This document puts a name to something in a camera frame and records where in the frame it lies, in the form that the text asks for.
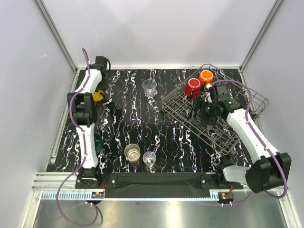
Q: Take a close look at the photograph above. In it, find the red mug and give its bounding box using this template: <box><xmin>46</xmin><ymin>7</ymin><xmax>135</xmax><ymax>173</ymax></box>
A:
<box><xmin>185</xmin><ymin>78</ymin><xmax>202</xmax><ymax>98</ymax></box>

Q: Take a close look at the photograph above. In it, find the orange mug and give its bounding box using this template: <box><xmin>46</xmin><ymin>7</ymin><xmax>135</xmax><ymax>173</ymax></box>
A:
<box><xmin>199</xmin><ymin>70</ymin><xmax>214</xmax><ymax>87</ymax></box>

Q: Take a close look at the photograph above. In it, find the clear glass tumbler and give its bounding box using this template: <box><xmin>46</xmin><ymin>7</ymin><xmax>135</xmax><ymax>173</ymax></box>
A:
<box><xmin>142</xmin><ymin>79</ymin><xmax>157</xmax><ymax>98</ymax></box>
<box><xmin>142</xmin><ymin>152</ymin><xmax>156</xmax><ymax>166</ymax></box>

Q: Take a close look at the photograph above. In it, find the clear glass tumbler far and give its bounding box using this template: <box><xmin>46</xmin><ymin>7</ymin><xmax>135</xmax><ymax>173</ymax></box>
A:
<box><xmin>142</xmin><ymin>79</ymin><xmax>157</xmax><ymax>98</ymax></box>

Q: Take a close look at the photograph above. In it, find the stainless steel cup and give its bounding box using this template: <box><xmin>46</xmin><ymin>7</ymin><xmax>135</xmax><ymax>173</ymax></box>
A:
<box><xmin>124</xmin><ymin>144</ymin><xmax>141</xmax><ymax>163</ymax></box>

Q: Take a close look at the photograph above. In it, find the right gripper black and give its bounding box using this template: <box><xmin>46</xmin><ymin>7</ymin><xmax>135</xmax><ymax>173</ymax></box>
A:
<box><xmin>187</xmin><ymin>97</ymin><xmax>218</xmax><ymax>126</ymax></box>

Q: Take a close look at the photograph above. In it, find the yellow mug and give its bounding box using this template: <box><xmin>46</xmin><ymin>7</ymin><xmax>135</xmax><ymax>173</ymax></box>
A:
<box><xmin>93</xmin><ymin>89</ymin><xmax>105</xmax><ymax>102</ymax></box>

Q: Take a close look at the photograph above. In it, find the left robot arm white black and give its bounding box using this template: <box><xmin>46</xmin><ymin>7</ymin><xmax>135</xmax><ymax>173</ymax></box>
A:
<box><xmin>67</xmin><ymin>49</ymin><xmax>110</xmax><ymax>189</ymax></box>

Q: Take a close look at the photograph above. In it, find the dark green mug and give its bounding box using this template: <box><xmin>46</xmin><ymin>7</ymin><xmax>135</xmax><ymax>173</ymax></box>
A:
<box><xmin>94</xmin><ymin>133</ymin><xmax>104</xmax><ymax>155</ymax></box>

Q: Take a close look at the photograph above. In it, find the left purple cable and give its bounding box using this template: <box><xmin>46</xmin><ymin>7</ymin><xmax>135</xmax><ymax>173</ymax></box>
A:
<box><xmin>56</xmin><ymin>47</ymin><xmax>104</xmax><ymax>226</ymax></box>

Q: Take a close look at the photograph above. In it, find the clear glass tumbler near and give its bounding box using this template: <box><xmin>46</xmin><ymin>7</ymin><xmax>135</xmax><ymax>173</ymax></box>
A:
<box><xmin>142</xmin><ymin>152</ymin><xmax>156</xmax><ymax>166</ymax></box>

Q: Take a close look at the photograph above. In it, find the grey wire dish rack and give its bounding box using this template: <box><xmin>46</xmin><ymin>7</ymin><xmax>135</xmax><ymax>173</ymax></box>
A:
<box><xmin>161</xmin><ymin>62</ymin><xmax>269</xmax><ymax>157</ymax></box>

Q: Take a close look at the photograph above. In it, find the purple cable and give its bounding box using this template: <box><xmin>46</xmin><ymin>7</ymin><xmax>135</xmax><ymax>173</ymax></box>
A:
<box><xmin>56</xmin><ymin>47</ymin><xmax>104</xmax><ymax>226</ymax></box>
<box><xmin>206</xmin><ymin>79</ymin><xmax>288</xmax><ymax>206</ymax></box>

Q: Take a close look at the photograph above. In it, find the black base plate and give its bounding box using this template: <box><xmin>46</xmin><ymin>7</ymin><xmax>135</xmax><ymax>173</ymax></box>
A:
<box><xmin>75</xmin><ymin>172</ymin><xmax>243</xmax><ymax>200</ymax></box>

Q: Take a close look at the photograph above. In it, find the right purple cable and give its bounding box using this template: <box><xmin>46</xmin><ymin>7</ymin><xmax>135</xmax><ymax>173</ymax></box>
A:
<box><xmin>206</xmin><ymin>79</ymin><xmax>288</xmax><ymax>206</ymax></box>

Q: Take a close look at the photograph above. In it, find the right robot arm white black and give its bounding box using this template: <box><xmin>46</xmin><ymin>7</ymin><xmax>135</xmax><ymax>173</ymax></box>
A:
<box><xmin>193</xmin><ymin>80</ymin><xmax>292</xmax><ymax>199</ymax></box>

